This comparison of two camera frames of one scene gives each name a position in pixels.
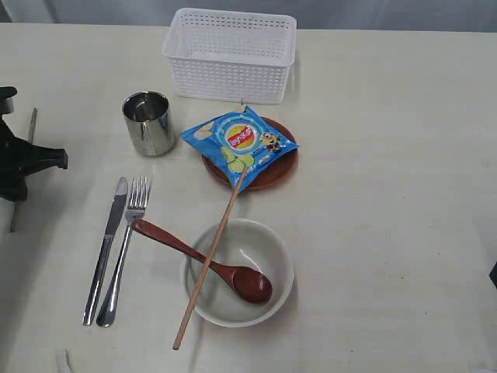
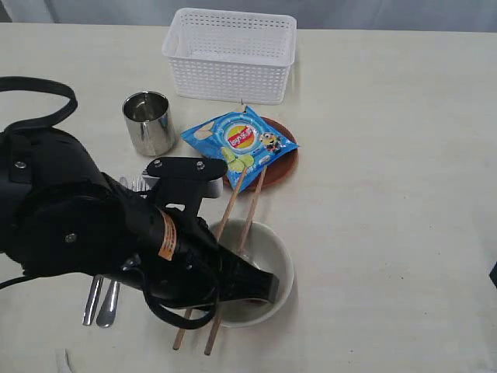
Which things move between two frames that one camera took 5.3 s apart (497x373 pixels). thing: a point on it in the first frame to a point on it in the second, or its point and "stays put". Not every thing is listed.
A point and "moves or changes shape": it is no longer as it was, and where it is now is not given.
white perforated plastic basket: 231,56 stays put
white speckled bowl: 244,243 stays put
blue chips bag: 238,140 stays put
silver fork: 137,196 stays put
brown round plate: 217,169 moves or changes shape
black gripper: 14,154 to 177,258
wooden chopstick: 19,204 moves or changes shape
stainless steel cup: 148,117 stays put
